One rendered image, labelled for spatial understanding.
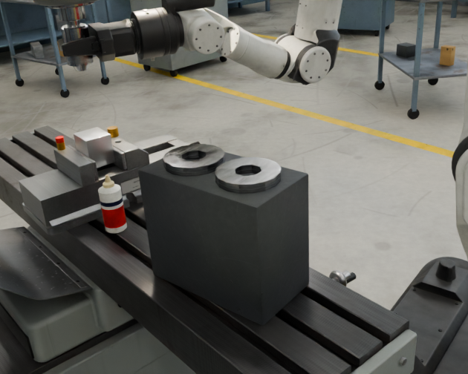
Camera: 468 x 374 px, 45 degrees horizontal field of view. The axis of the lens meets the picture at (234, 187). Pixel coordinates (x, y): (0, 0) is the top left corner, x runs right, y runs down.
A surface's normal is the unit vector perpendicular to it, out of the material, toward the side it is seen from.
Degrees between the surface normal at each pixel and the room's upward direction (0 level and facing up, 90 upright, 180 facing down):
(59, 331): 90
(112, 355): 90
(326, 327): 0
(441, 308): 0
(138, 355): 90
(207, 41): 101
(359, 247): 0
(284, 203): 90
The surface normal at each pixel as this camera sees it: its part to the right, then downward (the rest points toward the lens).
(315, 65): 0.45, 0.43
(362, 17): -0.50, 0.41
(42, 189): -0.06, -0.90
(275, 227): 0.77, 0.23
